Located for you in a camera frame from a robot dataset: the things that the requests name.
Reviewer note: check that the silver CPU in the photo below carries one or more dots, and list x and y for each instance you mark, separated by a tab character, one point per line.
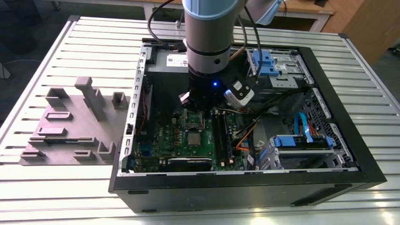
195	139

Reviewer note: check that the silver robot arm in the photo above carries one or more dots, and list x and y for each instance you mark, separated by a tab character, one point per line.
210	35

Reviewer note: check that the CPU socket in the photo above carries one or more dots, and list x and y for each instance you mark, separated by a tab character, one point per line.
195	146

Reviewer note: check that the white and black webcam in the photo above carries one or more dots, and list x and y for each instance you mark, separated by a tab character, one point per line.
239	93

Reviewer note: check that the grey power supply unit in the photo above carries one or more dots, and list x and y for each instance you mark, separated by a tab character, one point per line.
166	89

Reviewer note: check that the green motherboard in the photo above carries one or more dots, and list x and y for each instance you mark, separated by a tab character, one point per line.
166	124

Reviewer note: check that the black RAM slot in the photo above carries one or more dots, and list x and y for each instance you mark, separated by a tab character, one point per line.
219	136
227	136

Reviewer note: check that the empty blue disk carrier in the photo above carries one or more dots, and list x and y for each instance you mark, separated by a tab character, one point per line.
268	68

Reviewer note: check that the metal drive cage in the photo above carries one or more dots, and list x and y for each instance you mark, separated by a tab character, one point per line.
282	84

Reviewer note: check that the black graphics card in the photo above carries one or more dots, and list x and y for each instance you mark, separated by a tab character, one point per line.
187	162

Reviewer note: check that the hard disk in blue carrier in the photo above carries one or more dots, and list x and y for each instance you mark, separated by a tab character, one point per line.
286	141

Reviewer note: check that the grey parts rack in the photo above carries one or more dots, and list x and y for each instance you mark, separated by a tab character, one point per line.
82	131

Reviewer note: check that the metal disk bay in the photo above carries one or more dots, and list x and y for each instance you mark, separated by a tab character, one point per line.
312	152

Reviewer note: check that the black PC case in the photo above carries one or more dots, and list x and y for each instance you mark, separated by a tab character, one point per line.
219	194

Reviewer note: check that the wooden desk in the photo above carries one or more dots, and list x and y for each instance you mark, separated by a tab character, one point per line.
312	9

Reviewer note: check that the RAM stick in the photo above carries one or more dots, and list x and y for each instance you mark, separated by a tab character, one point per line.
63	141

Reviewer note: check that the wooden cabinet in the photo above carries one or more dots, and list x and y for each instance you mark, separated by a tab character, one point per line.
375	28

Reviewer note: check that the small grey wrist camera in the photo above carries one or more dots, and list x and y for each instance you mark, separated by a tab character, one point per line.
184	100

